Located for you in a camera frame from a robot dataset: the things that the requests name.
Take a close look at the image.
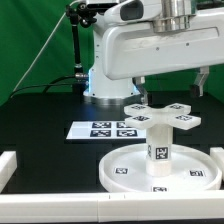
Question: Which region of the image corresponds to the white cross-shaped table base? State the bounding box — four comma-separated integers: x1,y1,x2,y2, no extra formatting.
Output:
124,103,201,130

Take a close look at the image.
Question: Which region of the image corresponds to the black camera stand pole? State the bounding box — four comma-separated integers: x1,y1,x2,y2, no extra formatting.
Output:
66,5,86,95

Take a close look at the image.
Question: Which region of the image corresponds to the white cable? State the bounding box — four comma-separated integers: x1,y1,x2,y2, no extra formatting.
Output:
12,0,88,93

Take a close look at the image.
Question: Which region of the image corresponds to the black cable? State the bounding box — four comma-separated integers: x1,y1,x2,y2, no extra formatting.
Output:
9,75,88,100

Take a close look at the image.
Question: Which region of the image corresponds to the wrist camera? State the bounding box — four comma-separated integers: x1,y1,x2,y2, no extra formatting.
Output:
104,0,162,25

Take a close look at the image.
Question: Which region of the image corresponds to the white round table top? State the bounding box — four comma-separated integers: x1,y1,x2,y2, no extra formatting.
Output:
99,143,222,192

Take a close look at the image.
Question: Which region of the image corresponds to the white front border rail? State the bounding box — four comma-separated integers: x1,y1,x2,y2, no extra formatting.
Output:
0,190,224,223

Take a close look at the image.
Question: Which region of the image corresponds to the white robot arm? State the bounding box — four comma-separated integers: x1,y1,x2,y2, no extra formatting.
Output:
84,0,224,105

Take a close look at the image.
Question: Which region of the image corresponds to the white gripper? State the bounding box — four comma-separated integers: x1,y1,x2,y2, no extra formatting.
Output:
102,16,224,105

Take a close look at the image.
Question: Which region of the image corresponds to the white left border rail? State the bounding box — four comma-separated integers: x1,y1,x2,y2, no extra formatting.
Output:
0,151,17,193

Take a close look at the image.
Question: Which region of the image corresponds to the white fiducial marker sheet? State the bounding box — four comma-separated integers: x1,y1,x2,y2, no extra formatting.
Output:
66,121,146,140

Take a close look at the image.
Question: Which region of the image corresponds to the overhead camera on stand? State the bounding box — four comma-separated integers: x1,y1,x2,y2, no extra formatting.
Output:
77,0,120,13

